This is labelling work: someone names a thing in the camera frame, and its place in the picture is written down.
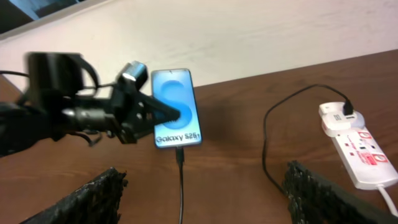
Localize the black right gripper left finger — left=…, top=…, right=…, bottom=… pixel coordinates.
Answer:
left=22, top=167, right=128, bottom=224

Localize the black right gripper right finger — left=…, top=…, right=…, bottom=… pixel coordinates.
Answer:
left=282, top=161, right=397, bottom=224

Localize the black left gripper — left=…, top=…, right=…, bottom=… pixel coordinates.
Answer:
left=62, top=83, right=180, bottom=145

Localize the blue Galaxy smartphone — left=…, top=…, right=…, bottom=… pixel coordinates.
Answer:
left=151, top=68, right=203, bottom=149

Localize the black USB charging cable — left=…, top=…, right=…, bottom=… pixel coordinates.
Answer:
left=175, top=83, right=354, bottom=224

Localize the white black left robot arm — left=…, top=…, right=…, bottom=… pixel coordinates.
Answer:
left=1, top=52, right=180, bottom=157

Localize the white USB charger adapter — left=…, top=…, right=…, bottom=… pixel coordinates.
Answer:
left=321, top=111, right=365, bottom=138

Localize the white power strip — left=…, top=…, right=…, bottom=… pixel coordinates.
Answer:
left=318, top=101, right=398, bottom=190

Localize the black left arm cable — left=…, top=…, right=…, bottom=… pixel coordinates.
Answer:
left=0, top=57, right=118, bottom=147

